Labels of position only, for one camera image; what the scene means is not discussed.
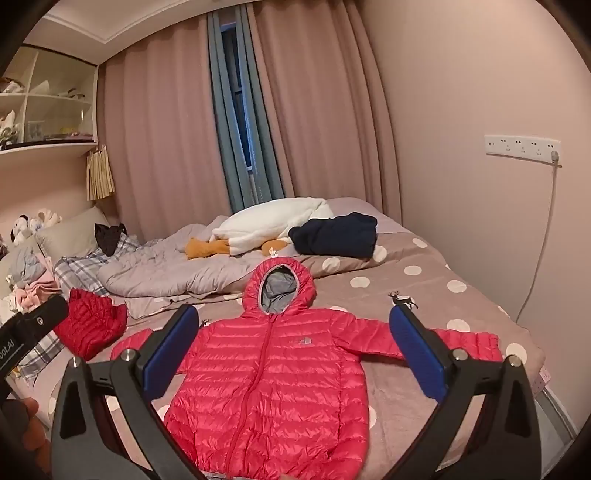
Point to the dark brown cloth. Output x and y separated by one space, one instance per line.
110 240

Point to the pink hooded down jacket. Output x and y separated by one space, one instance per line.
286 369

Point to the plaid pillow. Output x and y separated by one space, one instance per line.
83 272

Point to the yellow pleated fabric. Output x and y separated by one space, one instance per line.
99 175

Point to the white wall shelf unit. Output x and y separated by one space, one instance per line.
51 147

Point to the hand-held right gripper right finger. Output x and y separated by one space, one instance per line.
415 355

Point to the white wall outlet strip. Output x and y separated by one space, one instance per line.
517 145

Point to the pink folded garment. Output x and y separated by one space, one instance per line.
37 290

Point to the white stuffed toy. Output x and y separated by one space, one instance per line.
8 127

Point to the blue curtain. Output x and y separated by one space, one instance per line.
221 115

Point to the white goose plush toy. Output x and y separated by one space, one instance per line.
258 226

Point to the red folded down jacket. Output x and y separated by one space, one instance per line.
92 323

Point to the person's left hand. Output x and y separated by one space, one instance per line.
34 438

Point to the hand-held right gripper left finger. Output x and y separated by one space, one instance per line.
171 350

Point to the white plush dog toy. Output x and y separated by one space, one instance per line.
21 226

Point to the navy folded garment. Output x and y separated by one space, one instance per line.
332 235

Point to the window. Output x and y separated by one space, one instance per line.
236 64

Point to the grey quilt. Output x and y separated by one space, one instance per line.
184 272

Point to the pink curtain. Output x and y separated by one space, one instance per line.
323 115
161 138

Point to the grey garment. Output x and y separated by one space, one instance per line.
27 267

